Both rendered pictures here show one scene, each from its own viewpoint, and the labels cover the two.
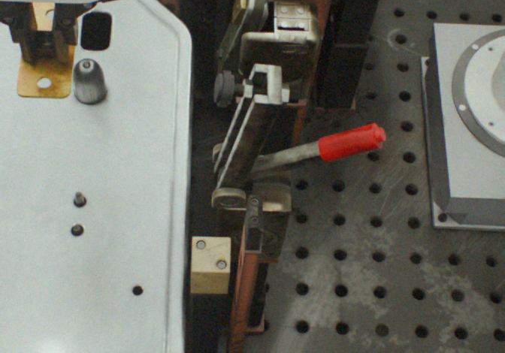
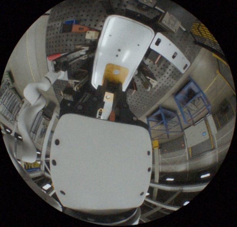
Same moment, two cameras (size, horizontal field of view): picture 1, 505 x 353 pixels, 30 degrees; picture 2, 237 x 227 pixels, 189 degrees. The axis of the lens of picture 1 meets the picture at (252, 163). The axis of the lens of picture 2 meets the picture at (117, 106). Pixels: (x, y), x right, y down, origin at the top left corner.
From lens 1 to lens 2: 0.57 m
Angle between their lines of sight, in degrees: 28
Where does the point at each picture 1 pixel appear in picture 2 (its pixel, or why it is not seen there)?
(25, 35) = (119, 95)
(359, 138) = (51, 57)
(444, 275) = (71, 47)
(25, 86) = (124, 72)
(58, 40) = (103, 89)
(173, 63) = (95, 78)
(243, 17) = (78, 84)
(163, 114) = (97, 69)
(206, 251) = (90, 35)
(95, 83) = not seen: hidden behind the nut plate
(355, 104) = not seen: hidden behind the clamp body
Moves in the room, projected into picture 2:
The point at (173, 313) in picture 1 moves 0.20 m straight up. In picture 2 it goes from (104, 29) to (83, 21)
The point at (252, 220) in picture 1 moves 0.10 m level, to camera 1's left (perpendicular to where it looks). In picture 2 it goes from (62, 25) to (102, 29)
